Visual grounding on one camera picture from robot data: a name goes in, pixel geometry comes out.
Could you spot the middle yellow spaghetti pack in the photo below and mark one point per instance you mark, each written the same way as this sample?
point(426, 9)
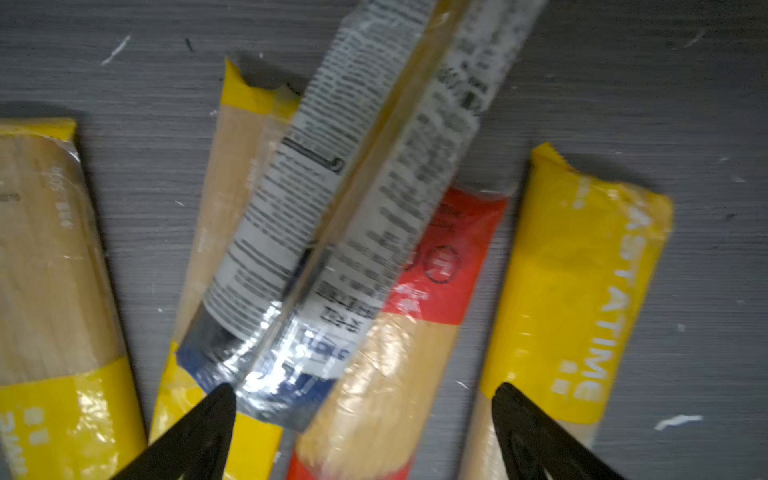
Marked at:
point(250, 122)

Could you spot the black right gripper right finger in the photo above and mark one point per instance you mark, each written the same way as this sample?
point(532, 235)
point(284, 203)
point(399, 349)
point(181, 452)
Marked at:
point(535, 446)

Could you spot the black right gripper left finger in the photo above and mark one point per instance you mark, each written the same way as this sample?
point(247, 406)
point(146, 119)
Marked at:
point(196, 447)

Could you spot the leftmost yellow spaghetti pack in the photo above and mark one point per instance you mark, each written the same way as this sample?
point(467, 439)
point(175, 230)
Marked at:
point(69, 408)

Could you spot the red spaghetti pack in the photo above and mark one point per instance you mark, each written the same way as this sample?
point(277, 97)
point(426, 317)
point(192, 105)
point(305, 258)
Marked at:
point(372, 422)

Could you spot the clear blue spaghetti pack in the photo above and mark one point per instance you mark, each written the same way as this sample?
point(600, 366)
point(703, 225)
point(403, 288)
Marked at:
point(347, 194)

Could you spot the rightmost yellow spaghetti pack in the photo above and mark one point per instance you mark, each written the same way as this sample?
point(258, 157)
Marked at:
point(583, 255)

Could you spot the yellow spaghetti pack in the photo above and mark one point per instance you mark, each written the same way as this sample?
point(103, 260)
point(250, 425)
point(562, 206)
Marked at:
point(583, 255)
point(69, 408)
point(250, 122)

